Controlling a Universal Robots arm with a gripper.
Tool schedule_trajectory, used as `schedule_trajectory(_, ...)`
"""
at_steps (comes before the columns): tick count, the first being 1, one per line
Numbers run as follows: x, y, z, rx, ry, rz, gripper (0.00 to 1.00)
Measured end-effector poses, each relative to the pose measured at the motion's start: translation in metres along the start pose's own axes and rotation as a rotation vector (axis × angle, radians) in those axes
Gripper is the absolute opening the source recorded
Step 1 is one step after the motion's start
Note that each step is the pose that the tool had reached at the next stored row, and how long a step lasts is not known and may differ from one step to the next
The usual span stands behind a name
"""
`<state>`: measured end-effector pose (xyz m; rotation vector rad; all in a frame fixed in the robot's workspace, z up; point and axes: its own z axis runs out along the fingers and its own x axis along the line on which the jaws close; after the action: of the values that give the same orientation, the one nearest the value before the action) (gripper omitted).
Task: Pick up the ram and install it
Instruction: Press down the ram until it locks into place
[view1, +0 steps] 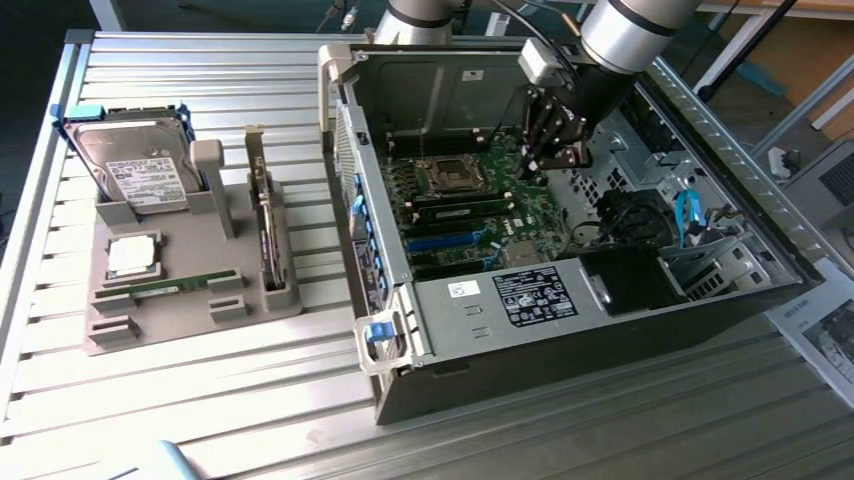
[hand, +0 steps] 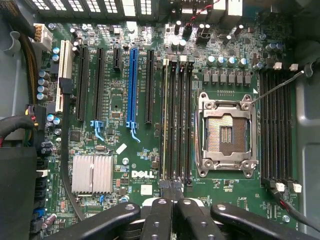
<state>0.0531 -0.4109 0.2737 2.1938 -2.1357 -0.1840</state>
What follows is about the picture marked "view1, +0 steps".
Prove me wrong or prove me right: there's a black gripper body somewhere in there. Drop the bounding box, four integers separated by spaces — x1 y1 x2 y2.
532 60 643 147

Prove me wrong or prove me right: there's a black installed RAM stick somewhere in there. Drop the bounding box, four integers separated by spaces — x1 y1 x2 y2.
409 197 512 222

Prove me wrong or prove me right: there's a green RAM stick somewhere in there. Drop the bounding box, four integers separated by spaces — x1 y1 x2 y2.
98 278 238 297

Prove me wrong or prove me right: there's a green motherboard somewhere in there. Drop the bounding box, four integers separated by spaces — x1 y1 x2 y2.
379 128 576 282

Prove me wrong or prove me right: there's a CPU socket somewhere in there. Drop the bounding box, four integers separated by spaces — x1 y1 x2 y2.
412 155 483 194

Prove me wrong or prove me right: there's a blue expansion slot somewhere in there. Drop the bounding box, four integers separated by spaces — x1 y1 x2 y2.
404 231 489 252

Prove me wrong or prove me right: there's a wooden desk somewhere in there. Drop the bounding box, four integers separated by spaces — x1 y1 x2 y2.
691 0 854 129

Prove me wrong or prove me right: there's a white power strip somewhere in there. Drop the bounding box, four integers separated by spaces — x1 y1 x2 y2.
766 146 803 177

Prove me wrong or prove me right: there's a silver power supply unit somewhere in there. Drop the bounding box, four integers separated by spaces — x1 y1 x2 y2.
404 257 615 357

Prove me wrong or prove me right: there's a grey computer box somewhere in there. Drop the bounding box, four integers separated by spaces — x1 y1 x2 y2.
778 139 854 242

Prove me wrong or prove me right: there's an open black PC case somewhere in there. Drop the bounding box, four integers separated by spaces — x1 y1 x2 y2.
317 42 828 426

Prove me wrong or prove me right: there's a graphics card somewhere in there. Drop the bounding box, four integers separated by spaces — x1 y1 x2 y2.
242 124 289 292

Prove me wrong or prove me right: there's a printed paper sheet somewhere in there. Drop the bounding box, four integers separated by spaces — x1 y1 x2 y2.
763 294 854 397

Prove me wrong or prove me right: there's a silver hard disk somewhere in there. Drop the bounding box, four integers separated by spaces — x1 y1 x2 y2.
72 118 205 204

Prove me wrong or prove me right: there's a silver CPU chip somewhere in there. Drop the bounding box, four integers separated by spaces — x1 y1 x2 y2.
106 238 161 274

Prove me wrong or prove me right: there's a grey parts rack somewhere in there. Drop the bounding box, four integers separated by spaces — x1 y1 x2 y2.
80 139 302 357

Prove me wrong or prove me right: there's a blue disk caddy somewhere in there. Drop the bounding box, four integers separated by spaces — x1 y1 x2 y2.
49 101 198 201

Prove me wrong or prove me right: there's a light blue object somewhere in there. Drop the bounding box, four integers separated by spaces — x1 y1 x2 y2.
97 439 196 480

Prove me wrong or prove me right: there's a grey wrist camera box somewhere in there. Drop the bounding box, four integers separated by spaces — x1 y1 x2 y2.
517 39 579 86

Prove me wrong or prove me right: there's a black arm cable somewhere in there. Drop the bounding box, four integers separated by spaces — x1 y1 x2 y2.
491 0 576 69

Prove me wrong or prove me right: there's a blue disk wire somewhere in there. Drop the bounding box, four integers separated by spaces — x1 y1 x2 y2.
671 188 709 247

